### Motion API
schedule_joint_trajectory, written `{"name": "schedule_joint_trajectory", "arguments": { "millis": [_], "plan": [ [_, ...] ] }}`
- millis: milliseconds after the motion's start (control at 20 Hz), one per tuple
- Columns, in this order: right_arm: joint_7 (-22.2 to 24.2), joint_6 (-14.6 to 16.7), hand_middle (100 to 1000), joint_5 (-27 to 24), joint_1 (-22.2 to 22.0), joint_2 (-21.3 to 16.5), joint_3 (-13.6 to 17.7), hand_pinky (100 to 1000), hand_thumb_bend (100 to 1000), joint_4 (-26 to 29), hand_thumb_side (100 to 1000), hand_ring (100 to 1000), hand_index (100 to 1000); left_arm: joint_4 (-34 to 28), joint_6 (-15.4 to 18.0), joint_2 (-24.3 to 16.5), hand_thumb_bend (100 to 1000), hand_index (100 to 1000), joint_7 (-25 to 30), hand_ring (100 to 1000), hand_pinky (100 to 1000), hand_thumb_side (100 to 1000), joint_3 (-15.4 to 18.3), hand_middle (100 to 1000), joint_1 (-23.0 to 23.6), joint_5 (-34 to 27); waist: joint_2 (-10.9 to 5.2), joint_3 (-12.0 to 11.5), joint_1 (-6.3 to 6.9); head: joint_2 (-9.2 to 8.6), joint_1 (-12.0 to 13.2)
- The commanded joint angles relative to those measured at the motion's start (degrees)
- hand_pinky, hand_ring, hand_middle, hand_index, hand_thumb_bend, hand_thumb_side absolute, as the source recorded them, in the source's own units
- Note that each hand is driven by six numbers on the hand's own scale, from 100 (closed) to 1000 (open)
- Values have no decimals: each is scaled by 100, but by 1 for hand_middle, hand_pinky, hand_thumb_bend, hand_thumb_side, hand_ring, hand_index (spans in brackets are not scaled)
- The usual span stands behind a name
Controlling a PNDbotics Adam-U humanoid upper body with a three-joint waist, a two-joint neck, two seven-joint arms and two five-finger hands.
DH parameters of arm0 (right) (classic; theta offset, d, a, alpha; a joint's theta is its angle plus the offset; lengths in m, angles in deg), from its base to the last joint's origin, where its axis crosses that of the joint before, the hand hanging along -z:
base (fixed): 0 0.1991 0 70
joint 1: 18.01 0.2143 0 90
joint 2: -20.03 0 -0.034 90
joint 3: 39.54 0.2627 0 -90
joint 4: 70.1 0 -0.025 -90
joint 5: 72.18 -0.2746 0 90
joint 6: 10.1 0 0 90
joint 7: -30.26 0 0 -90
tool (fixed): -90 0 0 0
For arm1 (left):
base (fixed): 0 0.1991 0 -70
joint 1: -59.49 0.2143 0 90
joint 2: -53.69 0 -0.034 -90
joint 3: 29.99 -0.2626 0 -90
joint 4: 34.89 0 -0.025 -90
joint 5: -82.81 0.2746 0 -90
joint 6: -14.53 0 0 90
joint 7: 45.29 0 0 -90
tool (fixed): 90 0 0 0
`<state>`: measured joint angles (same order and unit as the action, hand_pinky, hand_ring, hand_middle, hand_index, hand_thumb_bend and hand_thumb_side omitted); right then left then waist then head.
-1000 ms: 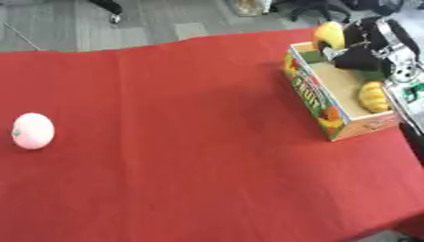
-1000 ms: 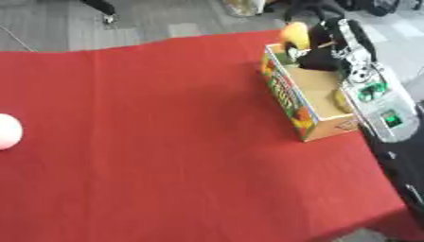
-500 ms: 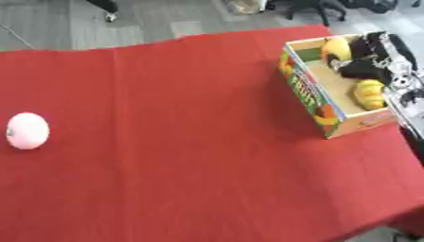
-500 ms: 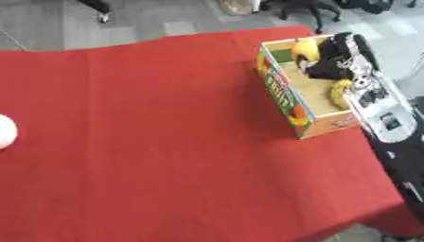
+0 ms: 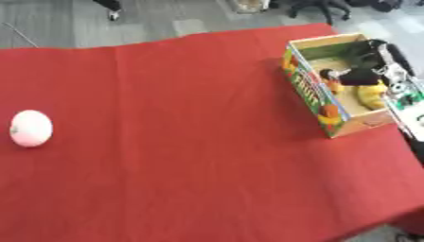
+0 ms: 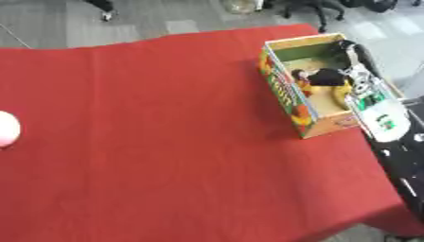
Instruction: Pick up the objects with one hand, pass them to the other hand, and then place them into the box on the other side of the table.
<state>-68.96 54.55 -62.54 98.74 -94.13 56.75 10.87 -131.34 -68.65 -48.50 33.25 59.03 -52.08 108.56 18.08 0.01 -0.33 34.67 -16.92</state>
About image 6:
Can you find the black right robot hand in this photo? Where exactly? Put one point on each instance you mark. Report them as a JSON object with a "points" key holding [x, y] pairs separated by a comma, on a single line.
{"points": [[327, 77]]}

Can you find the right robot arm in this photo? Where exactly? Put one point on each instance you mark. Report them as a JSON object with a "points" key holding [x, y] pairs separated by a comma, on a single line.
{"points": [[386, 119]]}

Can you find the tan cardboard box green inside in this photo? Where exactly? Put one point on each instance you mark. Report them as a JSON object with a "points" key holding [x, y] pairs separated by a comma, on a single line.
{"points": [[287, 94]]}

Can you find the yellow toy banana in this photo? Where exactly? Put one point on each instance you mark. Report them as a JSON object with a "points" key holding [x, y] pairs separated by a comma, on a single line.
{"points": [[339, 94]]}

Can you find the small orange and dark toy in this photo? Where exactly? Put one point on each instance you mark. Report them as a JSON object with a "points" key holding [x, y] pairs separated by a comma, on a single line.
{"points": [[302, 82]]}

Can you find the black office chair base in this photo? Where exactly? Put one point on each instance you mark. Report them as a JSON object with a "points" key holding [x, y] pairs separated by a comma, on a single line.
{"points": [[320, 12]]}

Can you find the pale bag on floor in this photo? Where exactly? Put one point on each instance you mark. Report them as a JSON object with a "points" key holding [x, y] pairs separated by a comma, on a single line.
{"points": [[238, 5]]}

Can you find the person's foot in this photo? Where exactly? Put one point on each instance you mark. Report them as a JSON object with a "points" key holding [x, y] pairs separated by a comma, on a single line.
{"points": [[106, 13]]}

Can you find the white pink ball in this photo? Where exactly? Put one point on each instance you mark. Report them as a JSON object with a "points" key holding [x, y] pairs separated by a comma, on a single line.
{"points": [[7, 129]]}

